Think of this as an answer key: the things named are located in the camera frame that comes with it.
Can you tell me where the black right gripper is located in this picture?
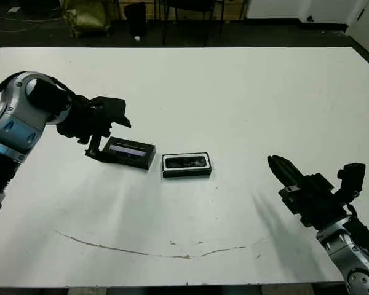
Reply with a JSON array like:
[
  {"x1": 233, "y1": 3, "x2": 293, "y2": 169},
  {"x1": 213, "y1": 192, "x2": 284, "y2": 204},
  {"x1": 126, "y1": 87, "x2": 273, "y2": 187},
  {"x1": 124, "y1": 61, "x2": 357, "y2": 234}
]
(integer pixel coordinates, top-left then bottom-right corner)
[{"x1": 266, "y1": 155, "x2": 348, "y2": 230}]

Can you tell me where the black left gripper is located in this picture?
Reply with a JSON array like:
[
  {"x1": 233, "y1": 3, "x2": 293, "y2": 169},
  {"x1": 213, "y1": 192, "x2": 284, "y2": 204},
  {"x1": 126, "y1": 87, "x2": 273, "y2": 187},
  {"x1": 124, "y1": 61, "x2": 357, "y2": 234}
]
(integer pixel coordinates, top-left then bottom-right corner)
[{"x1": 57, "y1": 94, "x2": 112, "y2": 163}]

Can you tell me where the black box lid purple stripe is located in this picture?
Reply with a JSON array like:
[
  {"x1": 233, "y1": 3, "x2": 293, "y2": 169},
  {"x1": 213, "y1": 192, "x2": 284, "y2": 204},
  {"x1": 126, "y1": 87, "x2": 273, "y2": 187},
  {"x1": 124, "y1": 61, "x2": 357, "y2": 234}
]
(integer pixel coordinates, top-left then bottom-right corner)
[{"x1": 101, "y1": 136, "x2": 157, "y2": 171}]

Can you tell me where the black box base white lining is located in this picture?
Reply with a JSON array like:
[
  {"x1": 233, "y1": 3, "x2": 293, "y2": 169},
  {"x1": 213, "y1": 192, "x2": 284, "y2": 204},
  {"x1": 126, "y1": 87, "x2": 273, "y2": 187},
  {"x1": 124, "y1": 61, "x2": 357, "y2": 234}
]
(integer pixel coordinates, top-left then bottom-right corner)
[{"x1": 161, "y1": 152, "x2": 212, "y2": 179}]

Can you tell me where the yellow-green sack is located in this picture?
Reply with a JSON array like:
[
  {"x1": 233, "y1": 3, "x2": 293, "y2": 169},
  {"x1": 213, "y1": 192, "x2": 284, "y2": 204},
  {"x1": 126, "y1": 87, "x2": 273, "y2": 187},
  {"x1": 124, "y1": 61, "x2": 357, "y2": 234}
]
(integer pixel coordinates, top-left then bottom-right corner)
[{"x1": 63, "y1": 0, "x2": 111, "y2": 39}]

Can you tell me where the black waste bin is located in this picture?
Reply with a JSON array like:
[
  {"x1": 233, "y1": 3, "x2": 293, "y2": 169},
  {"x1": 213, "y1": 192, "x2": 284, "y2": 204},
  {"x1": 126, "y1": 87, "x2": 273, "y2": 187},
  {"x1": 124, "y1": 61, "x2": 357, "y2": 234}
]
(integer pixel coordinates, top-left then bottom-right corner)
[{"x1": 124, "y1": 2, "x2": 148, "y2": 39}]

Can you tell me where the black metal chair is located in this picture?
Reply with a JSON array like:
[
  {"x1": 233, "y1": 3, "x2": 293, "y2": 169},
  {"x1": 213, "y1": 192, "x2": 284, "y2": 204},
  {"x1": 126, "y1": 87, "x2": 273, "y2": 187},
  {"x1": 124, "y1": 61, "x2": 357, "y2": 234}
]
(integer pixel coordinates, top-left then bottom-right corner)
[{"x1": 162, "y1": 0, "x2": 224, "y2": 47}]

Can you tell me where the white door panel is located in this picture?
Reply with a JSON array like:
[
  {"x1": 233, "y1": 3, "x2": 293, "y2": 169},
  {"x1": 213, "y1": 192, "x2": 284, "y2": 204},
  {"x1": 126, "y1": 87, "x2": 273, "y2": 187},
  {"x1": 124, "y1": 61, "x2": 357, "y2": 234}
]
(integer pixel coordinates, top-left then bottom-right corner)
[{"x1": 346, "y1": 0, "x2": 369, "y2": 74}]

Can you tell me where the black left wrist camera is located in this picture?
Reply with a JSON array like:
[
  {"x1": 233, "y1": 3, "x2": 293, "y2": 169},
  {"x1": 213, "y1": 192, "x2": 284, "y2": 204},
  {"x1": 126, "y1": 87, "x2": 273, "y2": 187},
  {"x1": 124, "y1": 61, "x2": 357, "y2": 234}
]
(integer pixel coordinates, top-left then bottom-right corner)
[{"x1": 93, "y1": 96, "x2": 132, "y2": 128}]

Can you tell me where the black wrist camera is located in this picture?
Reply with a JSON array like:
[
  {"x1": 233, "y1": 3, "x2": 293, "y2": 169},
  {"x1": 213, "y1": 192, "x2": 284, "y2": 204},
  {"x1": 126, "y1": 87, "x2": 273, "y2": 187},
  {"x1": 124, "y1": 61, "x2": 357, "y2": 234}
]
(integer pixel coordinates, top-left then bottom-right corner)
[
  {"x1": 336, "y1": 162, "x2": 366, "y2": 203},
  {"x1": 93, "y1": 96, "x2": 132, "y2": 128}
]

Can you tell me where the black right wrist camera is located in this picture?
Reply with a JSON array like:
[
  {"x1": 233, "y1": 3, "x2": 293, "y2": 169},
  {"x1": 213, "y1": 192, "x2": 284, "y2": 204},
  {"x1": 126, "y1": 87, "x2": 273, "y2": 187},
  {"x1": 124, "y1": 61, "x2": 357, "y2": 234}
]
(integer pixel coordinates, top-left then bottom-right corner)
[{"x1": 336, "y1": 162, "x2": 366, "y2": 203}]

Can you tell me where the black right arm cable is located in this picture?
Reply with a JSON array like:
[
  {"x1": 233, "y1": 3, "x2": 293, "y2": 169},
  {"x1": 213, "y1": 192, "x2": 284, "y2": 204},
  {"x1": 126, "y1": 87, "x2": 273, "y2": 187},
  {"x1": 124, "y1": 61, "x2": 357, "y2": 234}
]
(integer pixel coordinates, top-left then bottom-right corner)
[{"x1": 346, "y1": 201, "x2": 362, "y2": 222}]

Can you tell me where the thin light floor cable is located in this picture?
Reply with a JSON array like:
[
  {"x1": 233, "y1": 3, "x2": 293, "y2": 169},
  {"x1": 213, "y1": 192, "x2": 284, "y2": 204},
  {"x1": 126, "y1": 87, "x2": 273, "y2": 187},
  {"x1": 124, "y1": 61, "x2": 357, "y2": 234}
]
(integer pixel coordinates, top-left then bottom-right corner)
[{"x1": 0, "y1": 15, "x2": 64, "y2": 33}]

